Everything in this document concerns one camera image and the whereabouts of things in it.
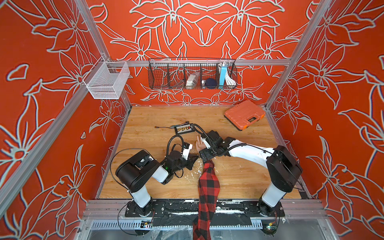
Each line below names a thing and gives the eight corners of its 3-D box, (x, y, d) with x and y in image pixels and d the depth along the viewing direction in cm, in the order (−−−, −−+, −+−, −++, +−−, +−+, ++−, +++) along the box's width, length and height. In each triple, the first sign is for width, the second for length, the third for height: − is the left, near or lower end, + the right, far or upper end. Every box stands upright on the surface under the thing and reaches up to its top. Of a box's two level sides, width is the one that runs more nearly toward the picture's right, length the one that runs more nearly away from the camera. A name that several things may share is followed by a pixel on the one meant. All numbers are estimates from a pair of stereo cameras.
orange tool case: (240, 132, 105) (242, 127, 101) (223, 116, 115) (224, 111, 111) (264, 117, 114) (266, 112, 110) (246, 103, 124) (248, 98, 120)
